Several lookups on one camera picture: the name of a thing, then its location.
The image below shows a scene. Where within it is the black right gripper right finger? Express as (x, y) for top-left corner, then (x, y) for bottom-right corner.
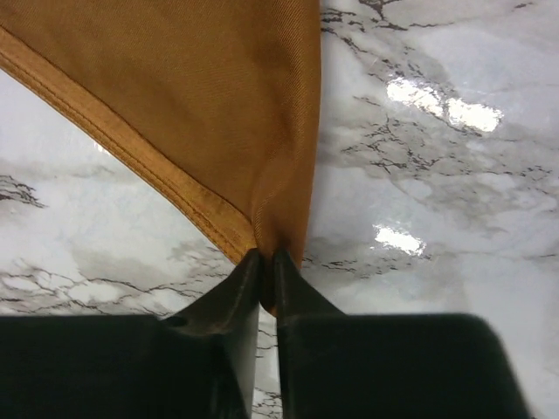
(273, 251), (524, 418)

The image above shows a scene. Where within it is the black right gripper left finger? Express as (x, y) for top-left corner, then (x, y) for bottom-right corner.
(1, 250), (262, 418)

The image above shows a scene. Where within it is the orange-brown cloth napkin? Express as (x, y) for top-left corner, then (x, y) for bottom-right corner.
(1, 1), (321, 316)

